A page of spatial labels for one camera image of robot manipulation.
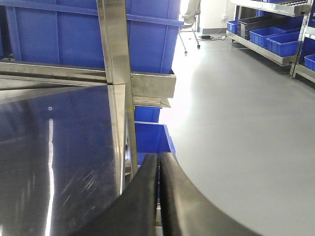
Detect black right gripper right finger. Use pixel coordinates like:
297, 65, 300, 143
160, 152, 258, 236

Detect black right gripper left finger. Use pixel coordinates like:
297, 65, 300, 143
72, 153, 159, 236

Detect blue bin below shelf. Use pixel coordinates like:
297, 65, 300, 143
135, 121, 176, 166

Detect black bin on far rack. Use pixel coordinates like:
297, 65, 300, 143
237, 15, 288, 40

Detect blue bin on far rack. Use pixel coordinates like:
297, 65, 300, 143
267, 32, 300, 57

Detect large blue bin on shelf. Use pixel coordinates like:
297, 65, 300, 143
0, 0, 183, 74

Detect stainless steel shelf rack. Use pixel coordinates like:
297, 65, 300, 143
0, 0, 175, 236

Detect far steel shelf rack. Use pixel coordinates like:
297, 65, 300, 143
226, 0, 315, 82

